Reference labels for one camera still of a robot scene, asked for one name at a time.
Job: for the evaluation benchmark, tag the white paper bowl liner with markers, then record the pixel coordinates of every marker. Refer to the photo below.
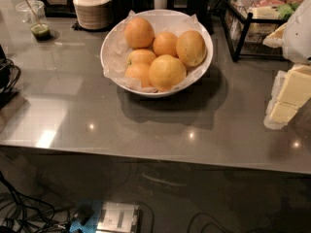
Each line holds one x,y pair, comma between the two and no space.
114,54

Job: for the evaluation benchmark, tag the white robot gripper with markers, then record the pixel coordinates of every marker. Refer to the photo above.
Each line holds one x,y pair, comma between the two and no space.
298,38

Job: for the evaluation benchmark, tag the black holder with sticks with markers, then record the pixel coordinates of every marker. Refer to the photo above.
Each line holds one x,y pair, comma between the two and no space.
200,8

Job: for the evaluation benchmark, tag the wooden stirring stick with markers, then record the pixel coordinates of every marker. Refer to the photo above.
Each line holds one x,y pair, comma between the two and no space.
33,13

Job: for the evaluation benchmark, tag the black wire rack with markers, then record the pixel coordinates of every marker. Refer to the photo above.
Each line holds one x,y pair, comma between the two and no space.
243,36

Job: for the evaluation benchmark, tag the silver box on floor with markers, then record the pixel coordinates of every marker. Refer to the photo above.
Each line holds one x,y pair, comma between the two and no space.
118,218

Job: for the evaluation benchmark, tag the plastic cup with green drink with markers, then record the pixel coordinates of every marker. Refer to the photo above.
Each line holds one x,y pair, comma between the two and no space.
39,33

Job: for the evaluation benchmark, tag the blue cloth on floor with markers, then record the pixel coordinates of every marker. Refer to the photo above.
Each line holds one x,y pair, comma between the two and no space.
86,217

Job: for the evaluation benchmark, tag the black holder with packets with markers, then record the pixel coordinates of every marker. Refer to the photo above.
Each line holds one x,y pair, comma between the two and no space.
121,0

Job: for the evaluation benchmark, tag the large orange front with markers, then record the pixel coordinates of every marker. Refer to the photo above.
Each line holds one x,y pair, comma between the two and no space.
166,71

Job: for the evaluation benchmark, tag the white ceramic bowl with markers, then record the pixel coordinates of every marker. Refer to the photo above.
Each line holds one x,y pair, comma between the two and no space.
115,46

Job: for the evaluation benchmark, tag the stack of paper bowls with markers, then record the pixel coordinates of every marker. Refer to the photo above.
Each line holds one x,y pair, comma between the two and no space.
93,14

